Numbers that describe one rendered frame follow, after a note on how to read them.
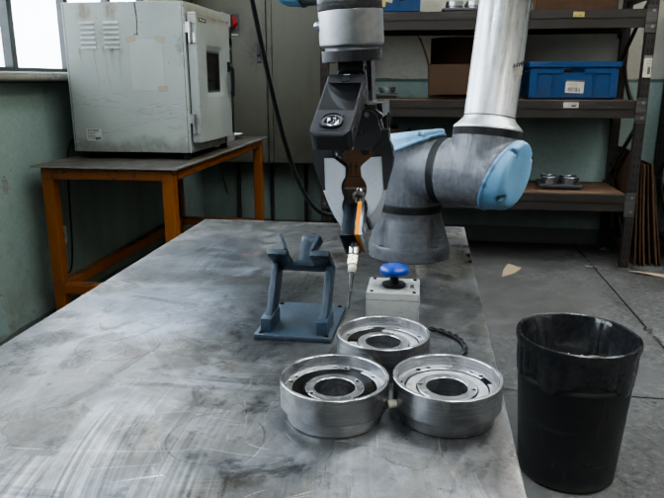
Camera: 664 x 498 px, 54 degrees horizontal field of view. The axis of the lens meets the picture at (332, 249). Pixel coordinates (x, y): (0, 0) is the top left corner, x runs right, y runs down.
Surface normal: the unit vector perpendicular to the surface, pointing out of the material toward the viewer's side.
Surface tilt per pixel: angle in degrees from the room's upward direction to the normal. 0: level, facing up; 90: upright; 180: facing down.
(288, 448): 0
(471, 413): 90
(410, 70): 90
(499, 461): 0
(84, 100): 90
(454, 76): 82
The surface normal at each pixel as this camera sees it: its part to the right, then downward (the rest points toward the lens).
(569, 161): -0.14, 0.25
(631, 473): 0.00, -0.97
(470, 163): -0.54, 0.00
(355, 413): 0.35, 0.24
